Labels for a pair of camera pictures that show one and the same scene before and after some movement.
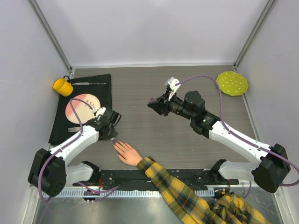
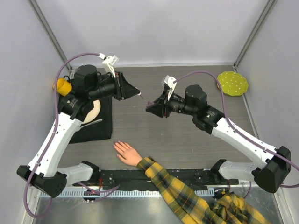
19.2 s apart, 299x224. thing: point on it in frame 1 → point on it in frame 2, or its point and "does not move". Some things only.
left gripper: [112, 135] → [124, 89]
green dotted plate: [232, 83] does not move
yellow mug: [63, 87] does not move
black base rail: [138, 178] does not move
